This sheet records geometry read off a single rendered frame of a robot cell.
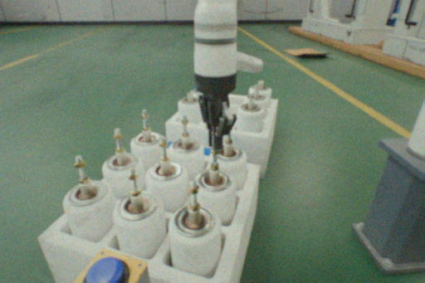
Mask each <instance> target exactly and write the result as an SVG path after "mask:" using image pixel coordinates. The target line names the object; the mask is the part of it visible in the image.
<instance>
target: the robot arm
mask: <svg viewBox="0 0 425 283"><path fill-rule="evenodd" d="M194 36H195V47H194V54H193V61H194V80H195V88H196V90H197V91H198V92H201V93H203V94H202V95H198V103H199V105H200V111H201V115H202V118H203V123H204V124H206V129H207V130H208V145H209V147H212V151H214V152H215V151H222V149H223V136H227V135H229V134H230V133H231V130H232V128H233V127H234V124H235V123H236V122H237V115H231V112H230V111H229V108H230V101H229V97H228V96H229V95H230V93H231V92H233V91H234V90H235V89H236V86H237V71H248V72H253V73H257V72H262V64H263V62H262V60H260V59H258V58H254V57H253V56H249V55H246V54H243V53H241V52H239V51H237V0H198V5H197V7H196V10H195V14H194ZM406 149H407V151H408V152H409V153H410V154H411V155H413V156H414V157H415V158H417V159H421V160H422V161H424V162H425V98H424V102H423V105H422V107H421V111H420V112H419V114H418V119H417V120H416V123H415V125H414V128H413V131H412V133H411V136H410V138H409V140H408V145H407V147H406Z"/></svg>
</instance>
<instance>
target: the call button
mask: <svg viewBox="0 0 425 283"><path fill-rule="evenodd" d="M123 274H124V268H123V265H122V263H121V261H120V259H118V258H116V257H113V256H107V257H105V258H102V259H99V260H98V261H97V262H95V263H94V264H93V265H92V266H91V267H90V269H89V270H88V271H87V273H86V279H85V282H86V283H119V282H120V281H121V278H122V275H123Z"/></svg>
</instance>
